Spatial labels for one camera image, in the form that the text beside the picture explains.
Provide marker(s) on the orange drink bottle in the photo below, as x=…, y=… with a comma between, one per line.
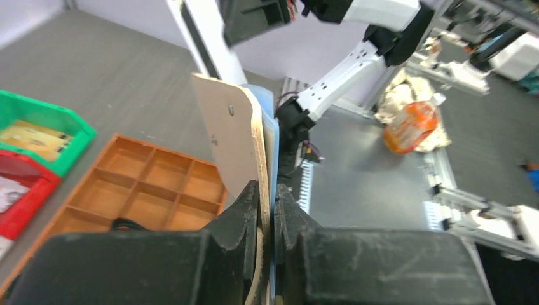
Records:
x=413, y=124

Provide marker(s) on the blue tool on floor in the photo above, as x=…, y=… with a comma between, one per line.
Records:
x=533, y=176

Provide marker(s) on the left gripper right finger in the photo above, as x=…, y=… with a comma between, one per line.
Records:
x=322, y=265

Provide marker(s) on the rolled black belt middle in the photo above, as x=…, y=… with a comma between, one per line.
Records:
x=122, y=223

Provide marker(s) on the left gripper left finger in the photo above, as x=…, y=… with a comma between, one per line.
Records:
x=217, y=264

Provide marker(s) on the green plastic bin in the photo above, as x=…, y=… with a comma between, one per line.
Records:
x=18, y=107

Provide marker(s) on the aluminium front rail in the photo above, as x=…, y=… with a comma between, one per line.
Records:
x=361, y=184

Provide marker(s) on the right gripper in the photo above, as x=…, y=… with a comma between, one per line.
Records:
x=245, y=19

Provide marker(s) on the wooden compartment tray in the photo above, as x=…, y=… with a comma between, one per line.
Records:
x=154, y=186

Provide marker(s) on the crumpled white cloth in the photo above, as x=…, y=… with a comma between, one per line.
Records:
x=405, y=89

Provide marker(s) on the gold cards in green bin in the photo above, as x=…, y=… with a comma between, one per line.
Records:
x=45, y=142

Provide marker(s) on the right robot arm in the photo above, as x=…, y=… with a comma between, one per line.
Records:
x=394, y=31

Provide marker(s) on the white card in red bin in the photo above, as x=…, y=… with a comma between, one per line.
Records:
x=11, y=192

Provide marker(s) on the red plastic bin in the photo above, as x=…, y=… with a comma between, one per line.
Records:
x=41, y=183

